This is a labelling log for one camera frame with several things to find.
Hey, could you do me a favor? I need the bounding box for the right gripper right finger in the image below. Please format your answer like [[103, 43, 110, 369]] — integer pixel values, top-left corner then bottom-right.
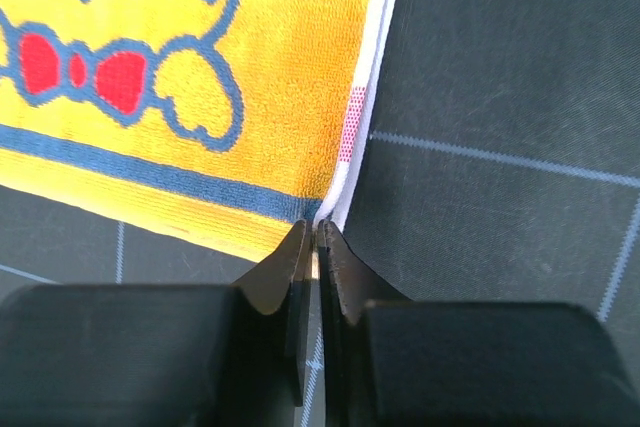
[[317, 221, 639, 426]]

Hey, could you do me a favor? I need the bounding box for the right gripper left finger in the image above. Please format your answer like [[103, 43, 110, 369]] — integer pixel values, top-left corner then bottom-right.
[[1, 221, 312, 426]]

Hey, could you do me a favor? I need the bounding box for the colourful patterned towel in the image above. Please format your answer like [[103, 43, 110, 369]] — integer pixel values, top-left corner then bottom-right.
[[1, 0, 395, 261]]

